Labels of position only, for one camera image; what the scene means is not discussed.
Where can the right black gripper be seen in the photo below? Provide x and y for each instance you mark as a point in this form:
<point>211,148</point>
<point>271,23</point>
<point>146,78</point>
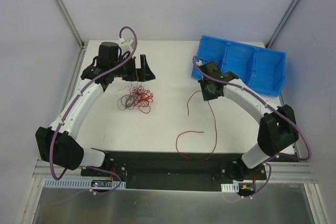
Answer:
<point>210,67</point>

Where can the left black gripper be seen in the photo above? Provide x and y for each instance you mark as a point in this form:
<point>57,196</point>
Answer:
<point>136,69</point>

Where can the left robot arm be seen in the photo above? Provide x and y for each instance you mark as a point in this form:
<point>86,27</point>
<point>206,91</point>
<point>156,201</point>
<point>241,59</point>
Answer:
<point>57,143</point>

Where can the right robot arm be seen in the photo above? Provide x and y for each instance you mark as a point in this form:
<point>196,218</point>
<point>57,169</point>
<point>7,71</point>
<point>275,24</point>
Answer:
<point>277,124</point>

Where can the blue plastic three-compartment bin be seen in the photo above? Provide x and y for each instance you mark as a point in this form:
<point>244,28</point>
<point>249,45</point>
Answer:
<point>262,69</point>

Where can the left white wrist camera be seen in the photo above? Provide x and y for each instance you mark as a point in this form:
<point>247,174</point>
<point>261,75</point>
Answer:
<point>126,44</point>

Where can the right white slotted cable duct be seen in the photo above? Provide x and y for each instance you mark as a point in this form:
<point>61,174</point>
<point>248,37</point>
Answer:
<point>230,188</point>

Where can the white slotted cable duct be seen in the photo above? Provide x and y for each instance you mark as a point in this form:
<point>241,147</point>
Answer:
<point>230,188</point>
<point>96,184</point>

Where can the left aluminium frame post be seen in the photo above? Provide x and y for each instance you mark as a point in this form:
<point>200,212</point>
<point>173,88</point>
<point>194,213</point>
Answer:
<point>69,22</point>

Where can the aluminium frame post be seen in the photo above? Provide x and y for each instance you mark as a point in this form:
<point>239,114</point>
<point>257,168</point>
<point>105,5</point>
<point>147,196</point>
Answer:
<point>282,23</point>
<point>69,22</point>

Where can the right aluminium frame post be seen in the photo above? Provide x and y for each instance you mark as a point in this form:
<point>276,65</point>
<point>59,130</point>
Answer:
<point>282,23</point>

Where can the aluminium front rail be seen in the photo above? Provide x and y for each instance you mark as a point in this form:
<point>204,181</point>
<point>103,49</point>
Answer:
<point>42,169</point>

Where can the left white slotted cable duct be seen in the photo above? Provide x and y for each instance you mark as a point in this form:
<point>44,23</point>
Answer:
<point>96,184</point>

